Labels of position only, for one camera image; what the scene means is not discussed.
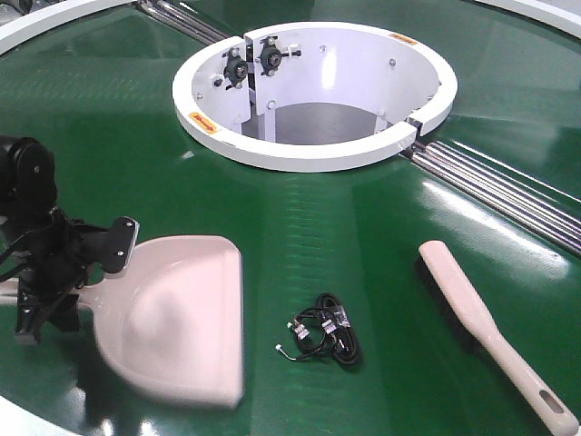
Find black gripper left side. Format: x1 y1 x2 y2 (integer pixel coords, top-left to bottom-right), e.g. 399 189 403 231
15 206 109 345

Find beige plastic dustpan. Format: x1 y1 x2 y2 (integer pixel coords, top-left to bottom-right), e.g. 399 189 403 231
0 234 245 407

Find thin black wire harness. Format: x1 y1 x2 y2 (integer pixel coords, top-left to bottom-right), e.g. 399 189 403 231
275 307 340 362

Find thick black cable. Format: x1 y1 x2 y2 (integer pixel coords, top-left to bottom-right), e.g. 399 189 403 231
314 292 363 368

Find beige hand brush black bristles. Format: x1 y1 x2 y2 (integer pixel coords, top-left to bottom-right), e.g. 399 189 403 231
416 240 580 435

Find white outer rim top left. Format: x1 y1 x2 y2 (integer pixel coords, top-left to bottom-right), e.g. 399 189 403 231
1 0 130 55

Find left black flange bearing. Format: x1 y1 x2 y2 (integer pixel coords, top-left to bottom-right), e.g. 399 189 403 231
222 47 249 90

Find black flange bearing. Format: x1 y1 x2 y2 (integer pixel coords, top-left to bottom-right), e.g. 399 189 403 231
258 35 302 77
222 47 249 90

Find steel roller strip top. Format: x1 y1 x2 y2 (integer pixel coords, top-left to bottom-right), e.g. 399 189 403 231
133 1 231 45

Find steel roller strip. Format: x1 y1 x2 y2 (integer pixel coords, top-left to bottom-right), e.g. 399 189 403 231
401 142 580 256
133 1 231 45

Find right black flange bearing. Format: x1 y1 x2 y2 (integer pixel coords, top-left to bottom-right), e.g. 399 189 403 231
258 35 302 77

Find steel roller strip right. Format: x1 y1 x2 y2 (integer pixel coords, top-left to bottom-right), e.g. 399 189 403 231
401 142 580 256

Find white central conveyor ring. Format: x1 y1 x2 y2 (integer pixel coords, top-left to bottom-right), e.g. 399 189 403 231
172 21 458 173

